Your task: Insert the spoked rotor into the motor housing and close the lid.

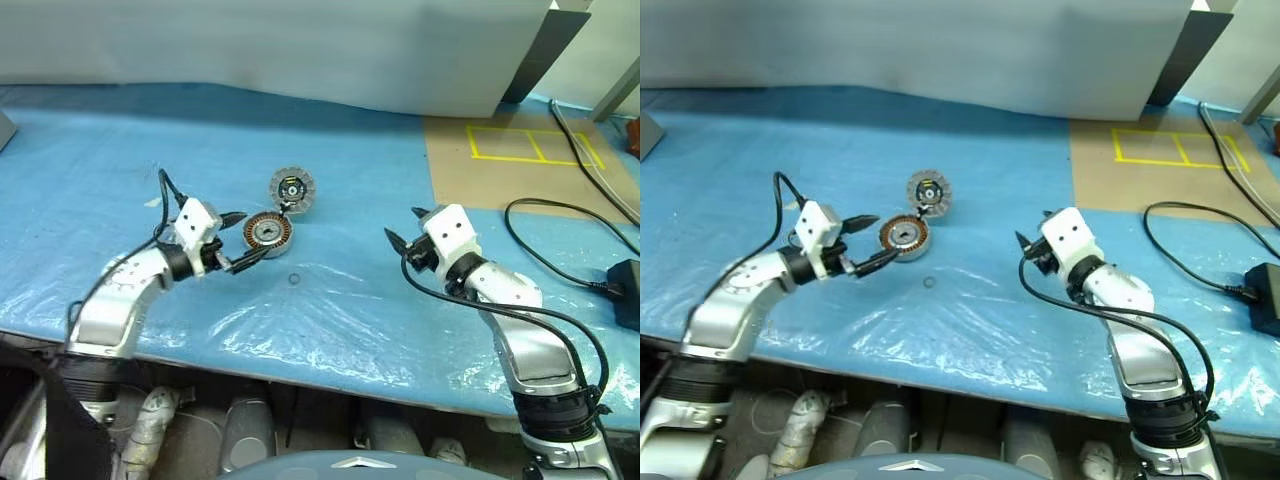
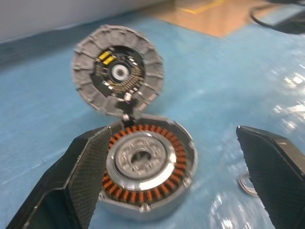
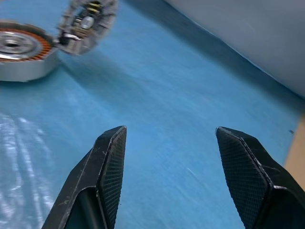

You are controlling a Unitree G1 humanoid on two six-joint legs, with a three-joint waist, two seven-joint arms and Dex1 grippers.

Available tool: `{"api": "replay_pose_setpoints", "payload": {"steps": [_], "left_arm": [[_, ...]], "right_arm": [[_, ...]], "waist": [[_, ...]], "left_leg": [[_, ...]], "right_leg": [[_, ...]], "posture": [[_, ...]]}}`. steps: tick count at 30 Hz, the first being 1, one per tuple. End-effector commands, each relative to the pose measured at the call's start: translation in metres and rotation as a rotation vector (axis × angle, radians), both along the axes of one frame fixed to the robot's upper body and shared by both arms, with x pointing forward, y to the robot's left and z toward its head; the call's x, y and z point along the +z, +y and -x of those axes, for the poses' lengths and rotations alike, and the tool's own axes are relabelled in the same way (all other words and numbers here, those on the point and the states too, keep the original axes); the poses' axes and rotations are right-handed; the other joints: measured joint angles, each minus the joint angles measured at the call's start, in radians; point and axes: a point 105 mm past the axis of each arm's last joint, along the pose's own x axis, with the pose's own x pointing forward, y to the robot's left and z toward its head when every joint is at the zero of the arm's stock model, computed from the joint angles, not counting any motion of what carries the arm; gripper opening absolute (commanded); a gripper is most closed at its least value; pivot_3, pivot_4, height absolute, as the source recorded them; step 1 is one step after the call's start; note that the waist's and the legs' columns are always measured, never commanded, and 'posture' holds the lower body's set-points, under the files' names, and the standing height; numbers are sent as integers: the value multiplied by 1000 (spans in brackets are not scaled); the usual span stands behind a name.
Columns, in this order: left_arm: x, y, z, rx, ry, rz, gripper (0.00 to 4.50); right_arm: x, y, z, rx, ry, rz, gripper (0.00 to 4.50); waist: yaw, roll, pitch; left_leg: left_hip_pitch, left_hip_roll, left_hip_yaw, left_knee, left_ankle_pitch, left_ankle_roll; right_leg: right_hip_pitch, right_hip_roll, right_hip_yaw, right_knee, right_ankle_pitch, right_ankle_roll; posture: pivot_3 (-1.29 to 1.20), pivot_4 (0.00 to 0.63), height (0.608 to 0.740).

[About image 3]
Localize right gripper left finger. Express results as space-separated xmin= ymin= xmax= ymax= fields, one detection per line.
xmin=41 ymin=125 xmax=127 ymax=229

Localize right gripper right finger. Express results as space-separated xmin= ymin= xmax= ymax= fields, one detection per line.
xmin=215 ymin=126 xmax=305 ymax=229

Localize motor stator housing copper coils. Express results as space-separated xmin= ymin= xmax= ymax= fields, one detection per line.
xmin=0 ymin=20 xmax=58 ymax=83

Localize silver motor end cover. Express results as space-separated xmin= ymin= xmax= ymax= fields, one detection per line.
xmin=56 ymin=0 xmax=119 ymax=56

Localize white backdrop board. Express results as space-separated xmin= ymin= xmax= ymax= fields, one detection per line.
xmin=163 ymin=0 xmax=305 ymax=99

